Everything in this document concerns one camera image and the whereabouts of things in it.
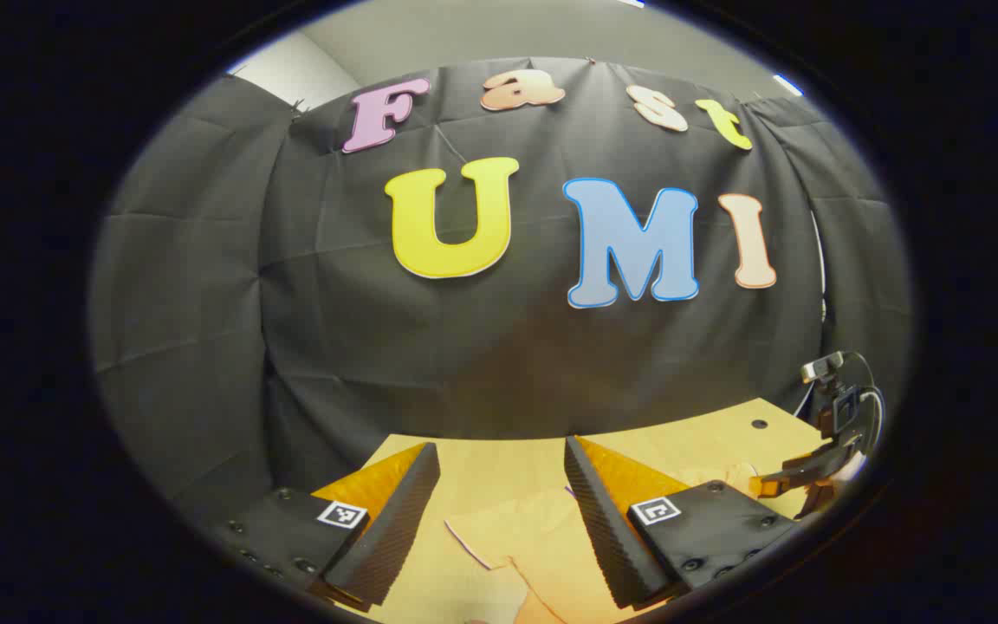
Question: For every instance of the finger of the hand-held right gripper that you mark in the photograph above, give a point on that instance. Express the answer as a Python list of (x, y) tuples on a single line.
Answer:
[(802, 472)]

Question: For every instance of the orange T-shirt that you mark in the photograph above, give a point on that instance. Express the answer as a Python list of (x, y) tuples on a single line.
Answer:
[(542, 555)]

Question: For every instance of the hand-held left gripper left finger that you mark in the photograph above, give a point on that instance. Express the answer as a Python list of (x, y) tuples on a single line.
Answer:
[(395, 529)]

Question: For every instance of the black backdrop cloth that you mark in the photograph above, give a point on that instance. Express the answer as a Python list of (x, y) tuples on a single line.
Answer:
[(499, 347)]

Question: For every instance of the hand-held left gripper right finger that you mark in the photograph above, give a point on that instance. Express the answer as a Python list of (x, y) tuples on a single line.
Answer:
[(603, 529)]

